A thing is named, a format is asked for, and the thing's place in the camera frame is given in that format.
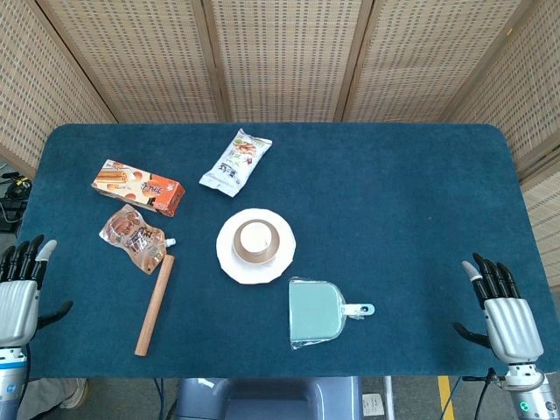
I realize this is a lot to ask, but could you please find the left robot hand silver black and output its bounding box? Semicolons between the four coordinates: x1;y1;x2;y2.
0;234;74;349

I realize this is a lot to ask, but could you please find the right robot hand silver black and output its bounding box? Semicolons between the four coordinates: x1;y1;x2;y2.
452;252;545;365

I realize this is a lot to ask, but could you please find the white paper cup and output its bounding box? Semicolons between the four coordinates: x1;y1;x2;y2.
238;220;275;257

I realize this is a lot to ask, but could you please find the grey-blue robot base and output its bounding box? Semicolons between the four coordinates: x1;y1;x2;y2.
168;376;364;420

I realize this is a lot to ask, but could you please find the white shoe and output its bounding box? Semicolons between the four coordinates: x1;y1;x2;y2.
60;378;89;410

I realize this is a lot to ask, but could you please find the woven bamboo screen panel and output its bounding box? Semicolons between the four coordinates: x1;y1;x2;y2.
200;0;374;123
34;0;228;124
520;165;560;263
441;0;560;180
340;0;537;123
0;0;117;176

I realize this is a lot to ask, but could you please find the brown spout pouch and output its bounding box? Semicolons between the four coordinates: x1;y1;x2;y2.
98;203;178;276

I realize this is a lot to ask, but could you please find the wooden rolling pin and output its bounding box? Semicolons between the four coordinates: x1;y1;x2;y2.
134;255;176;357

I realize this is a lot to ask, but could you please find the metal table leg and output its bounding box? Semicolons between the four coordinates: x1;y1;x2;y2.
381;375;396;420

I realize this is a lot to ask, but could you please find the blue felt table cover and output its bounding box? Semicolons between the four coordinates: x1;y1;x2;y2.
16;122;554;380

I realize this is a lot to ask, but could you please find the white paper label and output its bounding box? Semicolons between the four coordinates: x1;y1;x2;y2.
361;392;386;419

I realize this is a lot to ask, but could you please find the orange biscuit box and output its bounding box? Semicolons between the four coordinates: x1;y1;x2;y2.
90;158;186;218

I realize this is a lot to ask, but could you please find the white plate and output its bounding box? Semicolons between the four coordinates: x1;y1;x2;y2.
215;208;298;285

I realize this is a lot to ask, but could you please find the beige bowl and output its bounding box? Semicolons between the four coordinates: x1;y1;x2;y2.
231;219;282;265

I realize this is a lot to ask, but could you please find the white snack bag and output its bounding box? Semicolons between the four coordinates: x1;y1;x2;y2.
198;128;273;199

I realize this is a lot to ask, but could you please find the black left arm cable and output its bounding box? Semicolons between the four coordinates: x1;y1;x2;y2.
15;344;32;417

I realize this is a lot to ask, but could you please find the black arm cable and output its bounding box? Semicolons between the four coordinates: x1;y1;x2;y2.
15;344;32;417
462;367;504;420

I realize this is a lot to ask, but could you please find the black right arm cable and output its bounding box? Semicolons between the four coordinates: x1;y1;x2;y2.
462;367;504;420

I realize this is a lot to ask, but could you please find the black equipment with cables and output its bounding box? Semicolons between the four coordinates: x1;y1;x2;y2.
0;172;33;233

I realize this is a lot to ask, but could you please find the blue floor cable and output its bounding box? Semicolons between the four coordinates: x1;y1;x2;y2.
152;378;166;420

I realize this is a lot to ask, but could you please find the green dustpan white handle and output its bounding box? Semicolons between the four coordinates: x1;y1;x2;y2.
288;276;376;351

